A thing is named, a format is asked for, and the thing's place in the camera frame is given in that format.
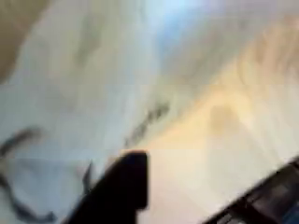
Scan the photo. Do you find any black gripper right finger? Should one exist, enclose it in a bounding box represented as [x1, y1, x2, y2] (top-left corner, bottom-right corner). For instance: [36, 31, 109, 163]
[201, 156, 299, 224]

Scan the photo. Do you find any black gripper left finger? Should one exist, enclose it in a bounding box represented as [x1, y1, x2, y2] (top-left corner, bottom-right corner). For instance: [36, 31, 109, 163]
[62, 149, 150, 224]

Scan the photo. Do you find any white sock with black marks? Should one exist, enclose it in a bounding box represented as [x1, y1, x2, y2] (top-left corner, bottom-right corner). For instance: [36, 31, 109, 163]
[0, 0, 225, 224]

